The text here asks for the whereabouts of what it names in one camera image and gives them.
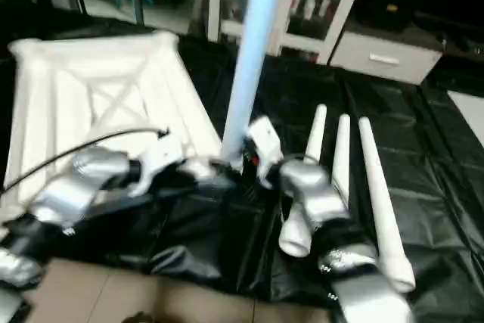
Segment white plastic table leg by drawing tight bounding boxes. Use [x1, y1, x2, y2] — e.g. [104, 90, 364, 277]
[278, 103, 328, 258]
[331, 113, 354, 212]
[219, 0, 289, 174]
[356, 116, 417, 294]

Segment black work mat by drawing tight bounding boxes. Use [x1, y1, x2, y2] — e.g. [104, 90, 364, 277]
[0, 5, 484, 323]

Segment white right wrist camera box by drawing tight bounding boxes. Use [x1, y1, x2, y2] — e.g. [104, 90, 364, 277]
[243, 116, 285, 188]

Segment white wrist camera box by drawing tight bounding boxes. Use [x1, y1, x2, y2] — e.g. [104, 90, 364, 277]
[243, 116, 285, 188]
[127, 132, 191, 197]

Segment white plastic table top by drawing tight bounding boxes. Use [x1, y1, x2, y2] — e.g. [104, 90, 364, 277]
[0, 31, 237, 212]

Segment white drawer unit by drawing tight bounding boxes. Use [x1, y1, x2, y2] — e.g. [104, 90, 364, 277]
[328, 29, 444, 86]

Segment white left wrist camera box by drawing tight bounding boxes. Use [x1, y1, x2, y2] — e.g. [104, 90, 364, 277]
[127, 132, 191, 197]

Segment white glass-door cabinet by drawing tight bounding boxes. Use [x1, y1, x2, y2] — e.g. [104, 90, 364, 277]
[203, 0, 372, 66]

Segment white flat board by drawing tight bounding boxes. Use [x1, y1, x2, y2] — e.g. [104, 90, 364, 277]
[446, 89, 484, 150]

